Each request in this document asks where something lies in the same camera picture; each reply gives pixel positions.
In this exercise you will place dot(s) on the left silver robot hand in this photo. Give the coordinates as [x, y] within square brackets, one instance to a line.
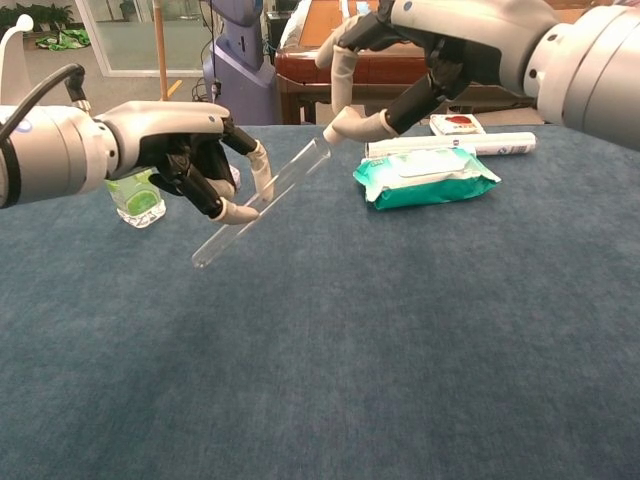
[165, 130]

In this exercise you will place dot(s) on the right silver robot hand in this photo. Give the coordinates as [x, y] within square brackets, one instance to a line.
[465, 25]

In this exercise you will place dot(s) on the glass test tube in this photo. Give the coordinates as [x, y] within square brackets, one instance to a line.
[295, 172]

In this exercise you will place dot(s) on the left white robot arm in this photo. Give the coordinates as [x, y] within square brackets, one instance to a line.
[50, 155]

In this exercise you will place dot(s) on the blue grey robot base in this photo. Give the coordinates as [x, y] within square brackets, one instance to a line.
[240, 75]

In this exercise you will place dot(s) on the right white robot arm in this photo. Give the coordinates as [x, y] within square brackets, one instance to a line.
[595, 70]

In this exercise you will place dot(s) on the green label water bottle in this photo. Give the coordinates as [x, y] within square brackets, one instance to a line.
[137, 202]

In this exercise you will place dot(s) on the wooden pole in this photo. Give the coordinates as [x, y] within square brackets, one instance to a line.
[160, 50]

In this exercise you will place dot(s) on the clear box purple floss picks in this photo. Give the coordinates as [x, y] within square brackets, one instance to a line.
[235, 177]

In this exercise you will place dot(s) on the glass partition door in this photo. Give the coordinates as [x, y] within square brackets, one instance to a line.
[135, 40]

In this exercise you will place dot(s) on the red white snack packet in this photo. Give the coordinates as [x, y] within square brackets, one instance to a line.
[457, 124]

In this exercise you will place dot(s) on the white paper roll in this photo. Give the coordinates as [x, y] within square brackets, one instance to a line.
[500, 143]

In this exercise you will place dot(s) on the green bags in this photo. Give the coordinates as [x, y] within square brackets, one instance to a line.
[65, 40]

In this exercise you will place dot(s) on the brown mahjong table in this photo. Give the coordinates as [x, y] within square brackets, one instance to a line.
[300, 70]

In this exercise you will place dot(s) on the green wet wipes pack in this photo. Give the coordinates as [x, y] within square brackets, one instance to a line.
[425, 180]

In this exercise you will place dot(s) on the green potted plants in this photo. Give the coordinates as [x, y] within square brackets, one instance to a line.
[45, 15]

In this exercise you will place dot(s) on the blue carpet table mat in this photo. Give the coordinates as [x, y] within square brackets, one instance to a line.
[350, 350]

